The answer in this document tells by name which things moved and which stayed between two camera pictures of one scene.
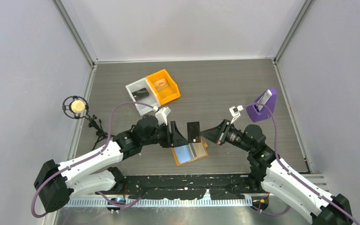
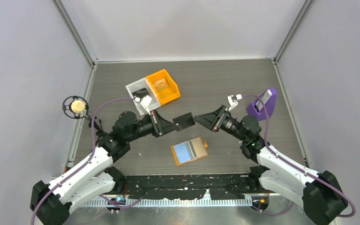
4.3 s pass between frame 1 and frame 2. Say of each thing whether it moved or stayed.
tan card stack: stayed
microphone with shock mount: stayed
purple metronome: stayed
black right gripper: moved
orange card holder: stayed
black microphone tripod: stayed
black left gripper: moved
